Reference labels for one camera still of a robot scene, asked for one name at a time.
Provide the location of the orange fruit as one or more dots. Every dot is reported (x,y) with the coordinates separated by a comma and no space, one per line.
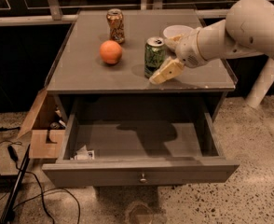
(110,52)

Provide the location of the black flat bar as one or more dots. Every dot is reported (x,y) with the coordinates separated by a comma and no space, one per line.
(8,213)

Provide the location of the white ceramic bowl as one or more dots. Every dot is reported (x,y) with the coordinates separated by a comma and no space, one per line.
(176,30)

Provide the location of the round metal drawer knob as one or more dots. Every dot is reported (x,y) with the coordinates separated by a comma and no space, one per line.
(143,179)

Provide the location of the grey cabinet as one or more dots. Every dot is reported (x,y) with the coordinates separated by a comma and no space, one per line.
(80,69)

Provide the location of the open cardboard box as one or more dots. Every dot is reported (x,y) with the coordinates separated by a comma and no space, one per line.
(46,142)

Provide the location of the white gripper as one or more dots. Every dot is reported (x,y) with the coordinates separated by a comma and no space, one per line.
(188,50)

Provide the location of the green soda can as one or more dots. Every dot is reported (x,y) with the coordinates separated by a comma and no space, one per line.
(154,55)

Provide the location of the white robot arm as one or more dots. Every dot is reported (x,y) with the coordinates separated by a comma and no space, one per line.
(246,31)

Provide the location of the black plug connector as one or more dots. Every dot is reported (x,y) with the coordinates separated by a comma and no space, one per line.
(12,153)

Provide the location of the grey open top drawer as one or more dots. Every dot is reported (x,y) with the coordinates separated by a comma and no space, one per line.
(169,138)

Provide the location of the white paper scrap in drawer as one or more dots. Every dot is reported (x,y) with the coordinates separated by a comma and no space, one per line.
(84,154)

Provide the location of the metal window railing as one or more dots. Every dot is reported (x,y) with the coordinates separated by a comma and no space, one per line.
(50,13)

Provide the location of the gold soda can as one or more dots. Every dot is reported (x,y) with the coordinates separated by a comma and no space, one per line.
(115,21)

